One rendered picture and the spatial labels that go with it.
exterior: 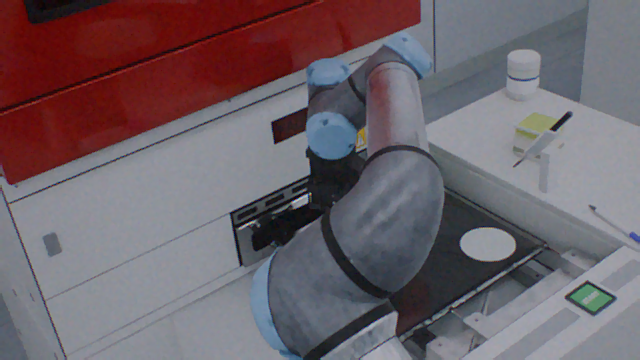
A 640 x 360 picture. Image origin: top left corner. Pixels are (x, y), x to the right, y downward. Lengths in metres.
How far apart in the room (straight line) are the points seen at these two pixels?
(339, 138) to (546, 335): 0.42
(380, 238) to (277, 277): 0.13
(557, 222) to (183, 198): 0.67
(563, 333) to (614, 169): 0.46
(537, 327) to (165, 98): 0.67
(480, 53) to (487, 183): 2.63
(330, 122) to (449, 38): 2.82
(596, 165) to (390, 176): 0.81
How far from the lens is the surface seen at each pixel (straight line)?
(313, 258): 0.82
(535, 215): 1.49
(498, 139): 1.64
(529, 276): 1.47
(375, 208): 0.80
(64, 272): 1.35
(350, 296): 0.82
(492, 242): 1.46
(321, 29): 1.36
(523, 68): 1.76
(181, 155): 1.35
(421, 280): 1.37
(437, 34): 3.87
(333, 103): 1.17
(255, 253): 1.52
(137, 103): 1.22
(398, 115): 0.96
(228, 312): 1.47
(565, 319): 1.23
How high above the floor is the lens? 1.79
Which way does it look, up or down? 33 degrees down
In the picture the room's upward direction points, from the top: 6 degrees counter-clockwise
